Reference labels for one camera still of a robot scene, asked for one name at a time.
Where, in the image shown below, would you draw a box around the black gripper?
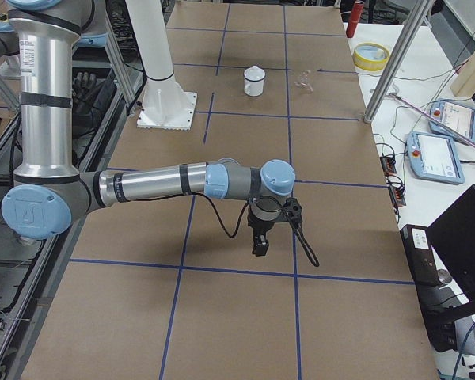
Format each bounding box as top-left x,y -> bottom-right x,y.
247,209 -> 283,257

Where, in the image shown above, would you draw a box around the clear glass funnel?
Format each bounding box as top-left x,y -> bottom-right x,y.
294,70 -> 314,93

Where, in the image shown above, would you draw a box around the white ceramic lid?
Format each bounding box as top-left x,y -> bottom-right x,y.
244,65 -> 266,82

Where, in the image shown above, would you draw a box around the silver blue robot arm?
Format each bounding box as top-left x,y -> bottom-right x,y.
1,1 -> 301,256

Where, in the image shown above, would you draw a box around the black box device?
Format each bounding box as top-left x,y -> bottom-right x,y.
400,224 -> 442,287

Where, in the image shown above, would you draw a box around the white enamel mug blue rim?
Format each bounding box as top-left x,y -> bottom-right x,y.
244,77 -> 265,97

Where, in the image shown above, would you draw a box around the black monitor stand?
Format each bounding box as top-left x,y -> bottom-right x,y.
418,287 -> 475,352

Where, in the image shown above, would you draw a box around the near teach pendant tablet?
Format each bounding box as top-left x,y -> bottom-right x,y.
406,131 -> 465,184

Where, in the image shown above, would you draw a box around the teach pendant tablet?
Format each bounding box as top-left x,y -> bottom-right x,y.
406,131 -> 465,184
430,99 -> 475,142

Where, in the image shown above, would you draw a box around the black laptop screen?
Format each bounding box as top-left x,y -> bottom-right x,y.
427,184 -> 475,299

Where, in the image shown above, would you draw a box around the metal reacher grabber tool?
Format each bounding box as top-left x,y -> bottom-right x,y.
386,93 -> 475,149

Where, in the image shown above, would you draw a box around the yellow tape roll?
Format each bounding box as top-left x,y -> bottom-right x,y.
352,42 -> 390,71

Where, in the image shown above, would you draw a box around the far teach pendant tablet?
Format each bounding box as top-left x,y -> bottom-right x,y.
430,99 -> 475,142

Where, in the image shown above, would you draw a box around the red cylinder tube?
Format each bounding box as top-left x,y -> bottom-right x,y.
346,0 -> 365,39

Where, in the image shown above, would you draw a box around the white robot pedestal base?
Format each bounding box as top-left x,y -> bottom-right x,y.
127,1 -> 197,130

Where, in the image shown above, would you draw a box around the aluminium frame post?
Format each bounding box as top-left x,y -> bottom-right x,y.
363,0 -> 433,124

